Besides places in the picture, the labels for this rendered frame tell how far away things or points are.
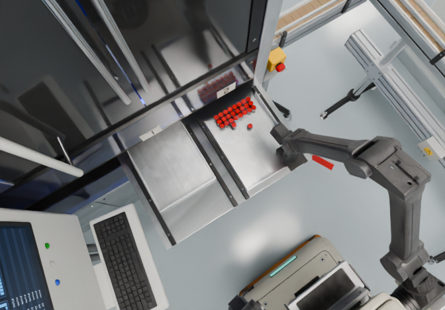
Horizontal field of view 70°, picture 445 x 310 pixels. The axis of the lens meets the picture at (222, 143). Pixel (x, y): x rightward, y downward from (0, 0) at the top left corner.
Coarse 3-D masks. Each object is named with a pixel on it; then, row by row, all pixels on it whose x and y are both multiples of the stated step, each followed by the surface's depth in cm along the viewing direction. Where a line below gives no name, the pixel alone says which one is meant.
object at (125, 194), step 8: (128, 184) 166; (112, 192) 162; (120, 192) 170; (128, 192) 179; (96, 200) 159; (104, 200) 167; (112, 200) 175; (120, 200) 184; (128, 200) 195; (136, 200) 207; (88, 208) 163; (96, 208) 171; (104, 208) 180; (112, 208) 190; (80, 216) 168; (88, 216) 176; (96, 216) 186; (80, 224) 182; (88, 224) 192
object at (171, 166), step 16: (176, 128) 138; (144, 144) 136; (160, 144) 136; (176, 144) 136; (192, 144) 136; (144, 160) 134; (160, 160) 134; (176, 160) 134; (192, 160) 134; (144, 176) 132; (160, 176) 132; (176, 176) 132; (192, 176) 132; (208, 176) 132; (160, 192) 131; (176, 192) 131; (192, 192) 129; (160, 208) 129
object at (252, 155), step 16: (256, 96) 140; (256, 112) 139; (208, 128) 135; (224, 128) 138; (240, 128) 137; (256, 128) 137; (272, 128) 137; (224, 144) 136; (240, 144) 136; (256, 144) 136; (272, 144) 135; (240, 160) 134; (256, 160) 134; (272, 160) 134; (240, 176) 132; (256, 176) 132
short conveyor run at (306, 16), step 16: (304, 0) 148; (320, 0) 148; (336, 0) 144; (352, 0) 148; (288, 16) 146; (304, 16) 141; (320, 16) 146; (336, 16) 153; (288, 32) 144; (304, 32) 149
